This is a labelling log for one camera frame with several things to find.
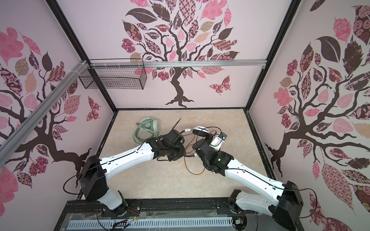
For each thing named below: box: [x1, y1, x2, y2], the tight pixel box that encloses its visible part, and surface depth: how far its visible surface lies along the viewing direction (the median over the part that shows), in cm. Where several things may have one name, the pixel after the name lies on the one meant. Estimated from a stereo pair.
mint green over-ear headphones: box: [132, 116, 161, 144], surface depth 103 cm
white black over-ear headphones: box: [192, 125, 210, 138], surface depth 81 cm
